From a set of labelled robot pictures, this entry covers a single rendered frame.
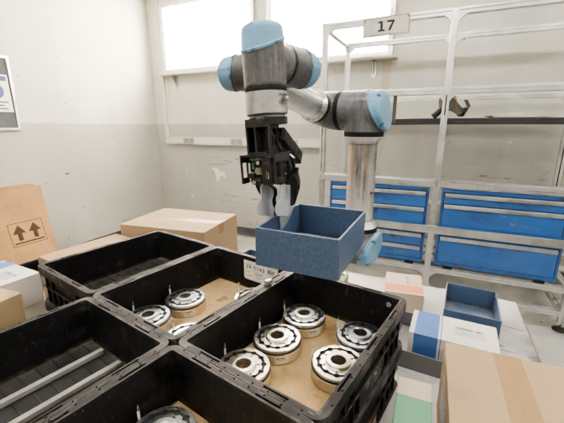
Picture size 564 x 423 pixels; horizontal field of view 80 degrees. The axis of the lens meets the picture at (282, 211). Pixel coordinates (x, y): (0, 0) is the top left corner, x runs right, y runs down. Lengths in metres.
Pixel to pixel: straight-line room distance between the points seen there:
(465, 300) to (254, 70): 1.06
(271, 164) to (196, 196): 3.92
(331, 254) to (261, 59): 0.34
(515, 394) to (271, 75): 0.68
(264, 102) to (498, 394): 0.63
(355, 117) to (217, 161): 3.30
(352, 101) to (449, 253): 1.86
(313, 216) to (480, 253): 2.06
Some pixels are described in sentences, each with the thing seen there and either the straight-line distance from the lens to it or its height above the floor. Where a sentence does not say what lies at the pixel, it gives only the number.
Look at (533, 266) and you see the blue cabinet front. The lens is 2.77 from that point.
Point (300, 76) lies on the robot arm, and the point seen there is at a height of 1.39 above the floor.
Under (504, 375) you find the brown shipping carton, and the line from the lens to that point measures 0.80.
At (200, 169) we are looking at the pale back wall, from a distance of 4.38.
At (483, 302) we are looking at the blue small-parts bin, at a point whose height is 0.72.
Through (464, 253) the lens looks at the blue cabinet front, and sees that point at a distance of 2.70.
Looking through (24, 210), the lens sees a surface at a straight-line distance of 3.64.
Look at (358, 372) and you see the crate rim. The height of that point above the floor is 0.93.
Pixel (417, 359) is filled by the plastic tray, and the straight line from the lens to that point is 0.99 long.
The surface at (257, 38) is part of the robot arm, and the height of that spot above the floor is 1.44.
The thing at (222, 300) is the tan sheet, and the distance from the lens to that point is 0.99.
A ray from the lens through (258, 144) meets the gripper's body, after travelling 0.59.
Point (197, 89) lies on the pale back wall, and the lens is 4.34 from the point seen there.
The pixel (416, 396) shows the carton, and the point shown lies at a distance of 0.75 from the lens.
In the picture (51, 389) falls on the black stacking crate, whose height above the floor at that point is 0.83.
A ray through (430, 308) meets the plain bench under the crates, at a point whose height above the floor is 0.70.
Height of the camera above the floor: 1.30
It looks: 14 degrees down
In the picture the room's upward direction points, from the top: straight up
